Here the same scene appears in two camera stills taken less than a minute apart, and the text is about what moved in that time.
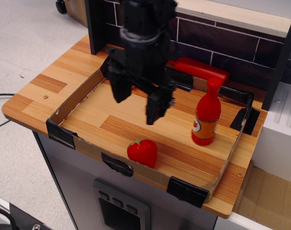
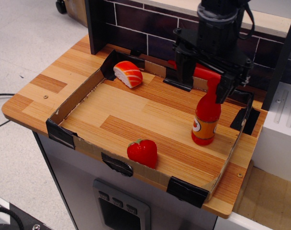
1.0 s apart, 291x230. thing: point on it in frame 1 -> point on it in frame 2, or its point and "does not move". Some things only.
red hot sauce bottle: [207, 114] does not move
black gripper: [146, 62] -> [215, 46]
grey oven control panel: [118, 210] does not move
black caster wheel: [61, 6] does not move
